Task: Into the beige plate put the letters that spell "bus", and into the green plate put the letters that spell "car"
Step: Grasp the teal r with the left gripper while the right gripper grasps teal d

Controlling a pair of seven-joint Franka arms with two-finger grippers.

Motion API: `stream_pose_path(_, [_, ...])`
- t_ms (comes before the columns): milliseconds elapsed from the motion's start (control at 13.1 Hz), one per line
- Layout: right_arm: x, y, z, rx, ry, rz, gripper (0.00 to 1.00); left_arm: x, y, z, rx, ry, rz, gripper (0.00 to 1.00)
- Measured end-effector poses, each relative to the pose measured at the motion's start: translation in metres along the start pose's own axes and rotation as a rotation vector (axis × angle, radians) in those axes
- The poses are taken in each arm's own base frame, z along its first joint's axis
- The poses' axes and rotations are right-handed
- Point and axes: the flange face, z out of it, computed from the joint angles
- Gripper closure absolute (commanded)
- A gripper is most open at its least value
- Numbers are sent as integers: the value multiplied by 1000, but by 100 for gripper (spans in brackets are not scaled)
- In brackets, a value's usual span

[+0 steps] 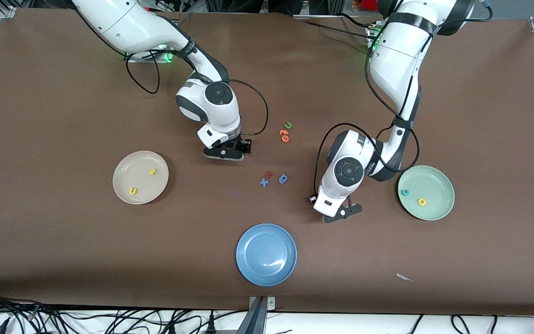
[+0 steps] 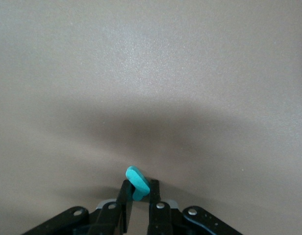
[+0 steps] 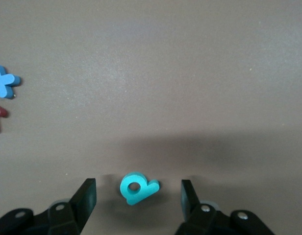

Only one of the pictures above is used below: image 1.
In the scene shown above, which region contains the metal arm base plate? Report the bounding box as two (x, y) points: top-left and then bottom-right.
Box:
(126, 46), (176, 64)
(365, 22), (381, 61)

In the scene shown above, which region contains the blue plate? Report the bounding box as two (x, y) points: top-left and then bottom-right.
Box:
(235, 223), (298, 287)

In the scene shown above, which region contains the green plate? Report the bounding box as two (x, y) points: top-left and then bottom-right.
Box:
(397, 165), (455, 221)

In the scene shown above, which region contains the beige plate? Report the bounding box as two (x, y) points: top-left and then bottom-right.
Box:
(112, 150), (170, 205)

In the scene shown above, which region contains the black floor cable tangle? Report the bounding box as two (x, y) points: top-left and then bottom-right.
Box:
(0, 289), (249, 334)

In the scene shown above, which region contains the black tabletop cable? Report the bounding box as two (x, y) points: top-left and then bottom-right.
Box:
(295, 13), (374, 39)

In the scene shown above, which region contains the aluminium table profile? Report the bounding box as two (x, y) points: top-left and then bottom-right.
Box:
(236, 295), (277, 334)

